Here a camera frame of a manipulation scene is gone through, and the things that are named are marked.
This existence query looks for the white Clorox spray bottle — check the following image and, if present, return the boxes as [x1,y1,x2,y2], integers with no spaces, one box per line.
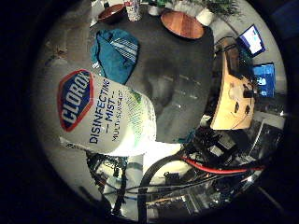
[56,68,157,157]

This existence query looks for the white plant pot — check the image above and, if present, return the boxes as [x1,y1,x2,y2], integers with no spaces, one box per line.
[195,7,217,27]

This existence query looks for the printed drink can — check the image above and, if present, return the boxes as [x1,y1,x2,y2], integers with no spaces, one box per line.
[123,0,143,22]

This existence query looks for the light wooden desk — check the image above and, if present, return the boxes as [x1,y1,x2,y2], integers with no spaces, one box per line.
[209,46,258,131]

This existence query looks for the green potted plant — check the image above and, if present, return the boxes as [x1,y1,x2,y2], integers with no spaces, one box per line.
[174,0,242,17]

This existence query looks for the small white cup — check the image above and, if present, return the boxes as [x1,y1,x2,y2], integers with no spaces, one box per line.
[147,3,163,17]

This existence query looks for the thick black cable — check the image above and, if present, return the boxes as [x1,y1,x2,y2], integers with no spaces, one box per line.
[136,153,188,223]

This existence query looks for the brown wooden bowl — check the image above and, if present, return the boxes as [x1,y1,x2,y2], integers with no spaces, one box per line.
[97,3,127,24]

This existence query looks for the round wooden board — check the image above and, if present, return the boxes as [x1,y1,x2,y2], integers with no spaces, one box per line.
[160,10,206,40]

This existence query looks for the teal striped cloth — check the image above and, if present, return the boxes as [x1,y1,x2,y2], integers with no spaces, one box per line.
[90,28,140,86]

